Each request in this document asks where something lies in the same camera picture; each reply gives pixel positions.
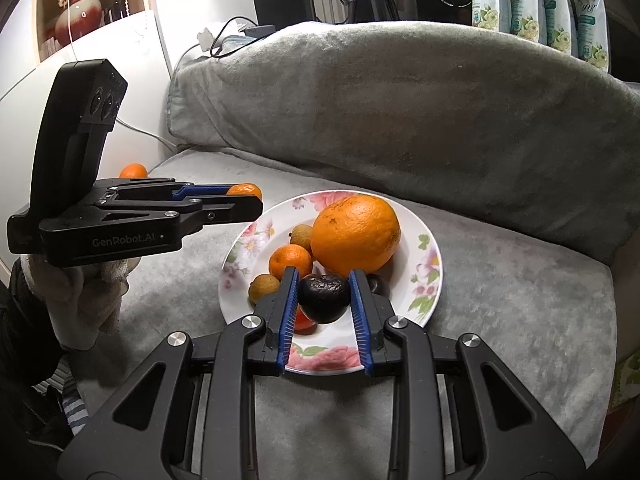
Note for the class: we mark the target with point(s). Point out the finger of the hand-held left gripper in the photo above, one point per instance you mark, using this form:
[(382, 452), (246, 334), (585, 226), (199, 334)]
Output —
[(225, 209), (200, 190)]

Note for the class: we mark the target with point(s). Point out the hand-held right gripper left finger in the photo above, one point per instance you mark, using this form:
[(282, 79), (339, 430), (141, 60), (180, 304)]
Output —
[(290, 320)]

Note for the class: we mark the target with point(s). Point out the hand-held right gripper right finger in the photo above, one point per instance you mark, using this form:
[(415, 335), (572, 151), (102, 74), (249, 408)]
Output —
[(359, 325)]

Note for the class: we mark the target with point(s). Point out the red cherry tomato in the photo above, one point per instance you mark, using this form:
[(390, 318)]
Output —
[(302, 326)]

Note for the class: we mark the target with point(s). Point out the small mandarin orange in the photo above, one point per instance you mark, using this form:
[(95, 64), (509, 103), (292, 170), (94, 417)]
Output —
[(245, 191)]

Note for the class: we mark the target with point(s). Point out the dark purple plum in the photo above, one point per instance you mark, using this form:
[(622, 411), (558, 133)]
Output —
[(378, 285), (324, 299)]

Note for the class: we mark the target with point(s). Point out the brown longan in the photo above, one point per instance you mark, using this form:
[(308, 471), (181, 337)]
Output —
[(302, 236), (262, 288)]

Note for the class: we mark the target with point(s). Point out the white floral plate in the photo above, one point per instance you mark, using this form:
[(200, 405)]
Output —
[(407, 305)]

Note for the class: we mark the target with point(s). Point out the person's left forearm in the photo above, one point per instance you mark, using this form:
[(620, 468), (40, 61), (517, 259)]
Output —
[(70, 400)]

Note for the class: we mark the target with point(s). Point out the person's left hand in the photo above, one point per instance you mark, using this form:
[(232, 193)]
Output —
[(85, 305)]

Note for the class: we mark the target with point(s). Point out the large orange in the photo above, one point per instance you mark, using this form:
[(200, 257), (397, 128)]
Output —
[(132, 170), (356, 235)]

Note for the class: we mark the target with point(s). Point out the grey fleece blanket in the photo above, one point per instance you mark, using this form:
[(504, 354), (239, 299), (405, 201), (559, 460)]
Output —
[(400, 110), (500, 335)]

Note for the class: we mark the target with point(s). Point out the red and white vase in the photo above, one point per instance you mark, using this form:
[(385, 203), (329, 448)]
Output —
[(75, 15)]

